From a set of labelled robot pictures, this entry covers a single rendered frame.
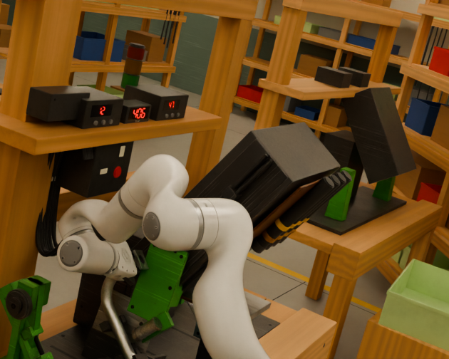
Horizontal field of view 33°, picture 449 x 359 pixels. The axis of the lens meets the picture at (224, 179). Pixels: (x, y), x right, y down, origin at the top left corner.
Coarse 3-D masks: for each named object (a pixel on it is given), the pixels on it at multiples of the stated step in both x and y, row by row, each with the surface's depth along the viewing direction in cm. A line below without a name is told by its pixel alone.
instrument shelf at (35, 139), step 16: (192, 112) 250; (0, 128) 180; (16, 128) 180; (32, 128) 184; (48, 128) 187; (64, 128) 191; (80, 128) 194; (96, 128) 198; (112, 128) 202; (128, 128) 207; (144, 128) 214; (160, 128) 221; (176, 128) 229; (192, 128) 238; (208, 128) 247; (16, 144) 178; (32, 144) 176; (48, 144) 179; (64, 144) 185; (80, 144) 190; (96, 144) 196
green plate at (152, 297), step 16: (160, 256) 206; (176, 256) 205; (144, 272) 208; (160, 272) 206; (176, 272) 204; (144, 288) 207; (160, 288) 205; (176, 288) 204; (144, 304) 207; (160, 304) 205; (176, 304) 211
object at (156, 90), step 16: (96, 96) 200; (112, 96) 205; (128, 96) 227; (144, 96) 224; (160, 96) 222; (176, 96) 229; (80, 112) 193; (96, 112) 197; (112, 112) 203; (160, 112) 224; (176, 112) 232
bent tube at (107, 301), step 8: (136, 256) 205; (144, 256) 208; (136, 264) 205; (144, 264) 206; (104, 280) 209; (112, 280) 208; (104, 288) 208; (112, 288) 209; (104, 296) 208; (104, 304) 208; (112, 304) 208; (112, 312) 207; (112, 320) 206; (112, 328) 206; (120, 328) 205; (120, 336) 204; (120, 344) 204; (128, 344) 204; (128, 352) 203
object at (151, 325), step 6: (156, 318) 203; (144, 324) 203; (150, 324) 201; (156, 324) 201; (132, 330) 204; (138, 330) 202; (144, 330) 202; (150, 330) 201; (156, 330) 202; (138, 336) 202; (144, 336) 202; (138, 342) 203
